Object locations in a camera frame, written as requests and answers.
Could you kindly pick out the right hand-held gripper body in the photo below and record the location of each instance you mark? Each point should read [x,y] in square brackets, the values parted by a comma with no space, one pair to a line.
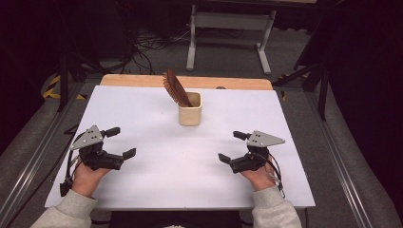
[253,160]

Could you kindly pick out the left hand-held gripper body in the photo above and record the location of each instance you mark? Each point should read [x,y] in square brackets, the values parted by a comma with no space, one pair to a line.
[101,160]

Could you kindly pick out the cream square cup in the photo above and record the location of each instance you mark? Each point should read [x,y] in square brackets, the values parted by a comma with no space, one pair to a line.
[190,115]

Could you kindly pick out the brown wooden hairbrush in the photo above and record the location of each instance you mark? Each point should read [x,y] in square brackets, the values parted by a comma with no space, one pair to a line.
[175,87]

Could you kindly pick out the person's right hand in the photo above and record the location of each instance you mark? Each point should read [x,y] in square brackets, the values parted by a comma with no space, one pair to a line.
[261,179]

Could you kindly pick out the person's left hand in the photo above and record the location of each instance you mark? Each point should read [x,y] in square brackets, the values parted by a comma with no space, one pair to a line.
[87,180]

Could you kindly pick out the white board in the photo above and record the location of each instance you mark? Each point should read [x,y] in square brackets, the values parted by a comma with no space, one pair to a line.
[158,142]

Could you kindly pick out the light wooden table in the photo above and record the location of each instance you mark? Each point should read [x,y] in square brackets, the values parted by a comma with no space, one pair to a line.
[133,80]

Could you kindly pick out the black metal stand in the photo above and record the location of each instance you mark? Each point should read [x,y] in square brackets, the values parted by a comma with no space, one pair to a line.
[323,95]
[64,82]

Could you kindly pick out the person's dark lap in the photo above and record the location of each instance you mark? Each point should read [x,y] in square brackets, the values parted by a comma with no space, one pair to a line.
[177,219]

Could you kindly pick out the yellow black hazard tape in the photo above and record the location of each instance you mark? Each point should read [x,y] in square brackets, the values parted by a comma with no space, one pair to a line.
[54,79]

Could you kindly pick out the aluminium rail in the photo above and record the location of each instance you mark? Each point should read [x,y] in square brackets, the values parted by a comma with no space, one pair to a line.
[31,164]
[339,171]

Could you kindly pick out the grey metal desk frame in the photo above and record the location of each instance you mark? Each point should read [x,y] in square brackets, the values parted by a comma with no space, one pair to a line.
[231,21]

